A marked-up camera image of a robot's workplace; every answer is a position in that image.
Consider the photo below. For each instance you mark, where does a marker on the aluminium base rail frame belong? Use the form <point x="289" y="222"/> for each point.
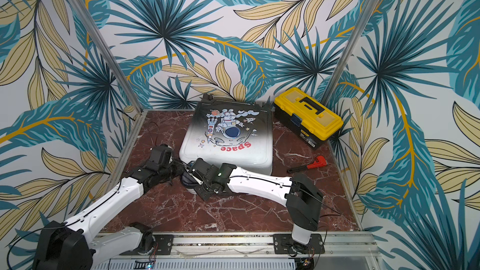
<point x="237" y="232"/>

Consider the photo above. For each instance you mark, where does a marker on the yellow and black toolbox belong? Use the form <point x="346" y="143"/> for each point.
<point x="305" y="117"/>

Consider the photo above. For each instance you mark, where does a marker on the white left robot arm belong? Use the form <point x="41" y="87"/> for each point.
<point x="73" y="245"/>

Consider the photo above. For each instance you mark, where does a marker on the right aluminium corner post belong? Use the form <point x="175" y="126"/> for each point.
<point x="357" y="31"/>

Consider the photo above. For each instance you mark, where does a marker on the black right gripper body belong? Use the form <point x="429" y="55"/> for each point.
<point x="193" y="170"/>

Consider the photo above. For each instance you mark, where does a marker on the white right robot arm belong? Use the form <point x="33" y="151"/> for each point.
<point x="298" y="194"/>

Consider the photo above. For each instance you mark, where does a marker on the red and black pipe wrench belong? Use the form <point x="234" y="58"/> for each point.
<point x="319" y="162"/>

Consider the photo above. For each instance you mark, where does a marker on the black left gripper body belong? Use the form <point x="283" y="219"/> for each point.
<point x="174" y="170"/>

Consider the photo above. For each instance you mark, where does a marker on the white cartoon hard-shell suitcase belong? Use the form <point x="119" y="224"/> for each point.
<point x="236" y="133"/>

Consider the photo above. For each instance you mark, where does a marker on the left aluminium corner post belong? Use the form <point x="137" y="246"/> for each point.
<point x="82" y="12"/>

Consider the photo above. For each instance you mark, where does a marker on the aluminium corner post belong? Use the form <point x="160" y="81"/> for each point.
<point x="357" y="31"/>
<point x="82" y="12"/>

